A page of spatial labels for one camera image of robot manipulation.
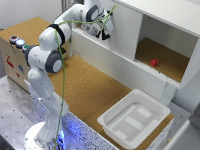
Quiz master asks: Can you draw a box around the blue button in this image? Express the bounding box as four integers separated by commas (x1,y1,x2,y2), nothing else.
15,38,26,48

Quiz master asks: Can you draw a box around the pink block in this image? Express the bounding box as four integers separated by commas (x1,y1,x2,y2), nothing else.
150,58,159,68

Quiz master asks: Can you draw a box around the white cabinet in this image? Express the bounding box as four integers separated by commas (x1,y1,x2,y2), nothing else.
71,0,200,108

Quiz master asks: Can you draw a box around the green button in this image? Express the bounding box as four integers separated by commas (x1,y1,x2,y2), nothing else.
21,43,31,53

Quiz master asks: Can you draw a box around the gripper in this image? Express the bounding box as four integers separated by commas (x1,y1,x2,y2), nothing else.
80,22,102,38

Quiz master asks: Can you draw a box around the green cable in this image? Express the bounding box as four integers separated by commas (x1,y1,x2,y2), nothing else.
53,3,118,150

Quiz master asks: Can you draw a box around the black door handle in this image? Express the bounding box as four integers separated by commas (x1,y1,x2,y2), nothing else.
99,28,111,41

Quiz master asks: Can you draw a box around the red button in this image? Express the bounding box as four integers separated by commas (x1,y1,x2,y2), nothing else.
9,34,19,45

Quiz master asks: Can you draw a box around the white sliding door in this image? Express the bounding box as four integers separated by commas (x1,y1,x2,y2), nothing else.
98,0,145,62

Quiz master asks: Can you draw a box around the white plastic box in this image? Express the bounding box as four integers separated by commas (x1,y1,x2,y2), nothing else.
96,88,171,150

